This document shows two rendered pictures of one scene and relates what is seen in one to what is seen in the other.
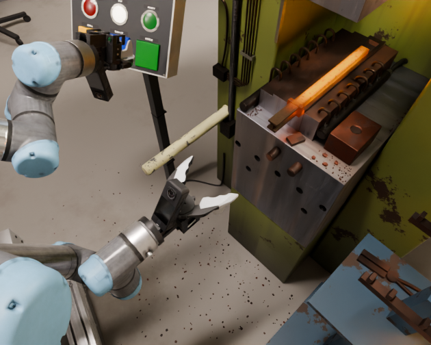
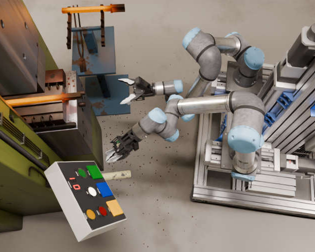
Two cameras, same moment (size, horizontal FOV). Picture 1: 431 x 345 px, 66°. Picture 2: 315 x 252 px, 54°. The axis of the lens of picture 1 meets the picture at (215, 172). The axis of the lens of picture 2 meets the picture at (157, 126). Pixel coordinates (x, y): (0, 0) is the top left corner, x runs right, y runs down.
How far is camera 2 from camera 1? 1.44 m
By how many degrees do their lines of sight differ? 53
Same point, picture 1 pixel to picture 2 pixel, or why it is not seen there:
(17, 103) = (171, 120)
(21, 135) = (176, 100)
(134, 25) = (89, 182)
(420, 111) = not seen: hidden behind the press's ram
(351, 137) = (58, 74)
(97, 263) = (175, 83)
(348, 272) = (93, 70)
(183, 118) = not seen: outside the picture
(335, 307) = (109, 65)
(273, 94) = (62, 110)
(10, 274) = (189, 37)
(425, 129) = not seen: hidden behind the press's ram
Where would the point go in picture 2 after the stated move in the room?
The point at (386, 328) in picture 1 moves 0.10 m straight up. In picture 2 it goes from (101, 51) to (98, 42)
